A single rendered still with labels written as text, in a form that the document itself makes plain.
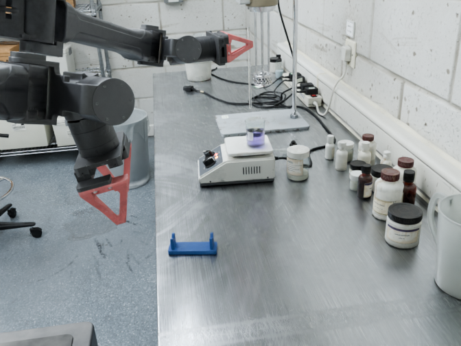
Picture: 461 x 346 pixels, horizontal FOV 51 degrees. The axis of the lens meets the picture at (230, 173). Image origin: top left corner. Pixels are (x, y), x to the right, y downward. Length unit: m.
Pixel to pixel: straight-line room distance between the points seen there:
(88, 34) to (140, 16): 2.75
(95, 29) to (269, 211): 0.56
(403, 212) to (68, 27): 0.71
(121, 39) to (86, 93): 0.40
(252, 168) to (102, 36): 0.54
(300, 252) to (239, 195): 0.28
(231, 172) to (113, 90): 0.69
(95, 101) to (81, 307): 1.62
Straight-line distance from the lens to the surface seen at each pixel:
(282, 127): 1.64
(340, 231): 1.09
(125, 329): 2.01
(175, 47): 1.05
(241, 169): 1.25
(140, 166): 2.97
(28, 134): 3.51
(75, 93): 0.61
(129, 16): 3.63
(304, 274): 0.95
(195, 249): 1.01
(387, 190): 1.10
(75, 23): 0.85
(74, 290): 2.26
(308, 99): 1.86
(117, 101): 0.61
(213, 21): 3.66
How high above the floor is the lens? 1.32
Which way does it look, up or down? 25 degrees down
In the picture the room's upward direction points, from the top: 3 degrees counter-clockwise
